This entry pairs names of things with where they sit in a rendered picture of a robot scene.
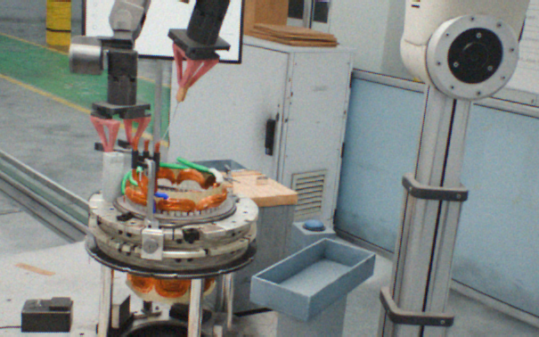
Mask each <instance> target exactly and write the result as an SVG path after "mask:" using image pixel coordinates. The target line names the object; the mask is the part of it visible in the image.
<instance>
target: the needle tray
mask: <svg viewBox="0 0 539 337"><path fill-rule="evenodd" d="M375 256H376V253H375V252H372V251H367V250H364V249H360V248H357V247H355V246H351V245H347V244H344V243H341V242H335V241H333V240H330V239H326V238H323V239H322V240H320V241H319V242H316V243H313V244H311V245H309V246H307V247H305V249H303V250H301V251H298V252H296V253H294V254H293V255H291V256H289V257H287V258H286V259H283V260H281V262H280V263H277V264H275V265H273V266H271V267H269V268H267V269H266V270H264V271H262V272H260V273H258V274H256V275H254V276H252V281H251V293H250V302H253V303H256V304H258V305H260V306H263V307H265V308H270V309H272V310H274V311H277V312H278V317H277V326H276V335H275V337H341V335H342V329H344V323H343V322H345V314H346V306H347V295H348V294H349V293H350V292H351V291H353V290H354V289H355V287H357V286H358V285H360V284H361V283H363V282H364V281H366V280H367V279H368V278H370V277H371V276H373V269H374V263H375Z"/></svg>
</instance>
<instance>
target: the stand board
mask: <svg viewBox="0 0 539 337"><path fill-rule="evenodd" d="M257 177H266V176H265V175H263V174H262V175H251V176H237V177H232V178H233V179H236V180H238V181H240V183H237V182H234V181H233V187H227V188H228V189H231V190H233V193H240V194H242V195H245V196H247V197H248V198H250V199H251V200H252V201H253V202H254V203H256V205H257V207H258V208H259V207H268V206H278V205H288V204H297V203H298V194H297V193H296V192H294V191H293V190H291V189H289V188H288V187H286V186H285V185H282V184H280V183H277V182H276V181H274V180H272V179H271V178H270V177H269V178H268V182H267V185H256V180H257Z"/></svg>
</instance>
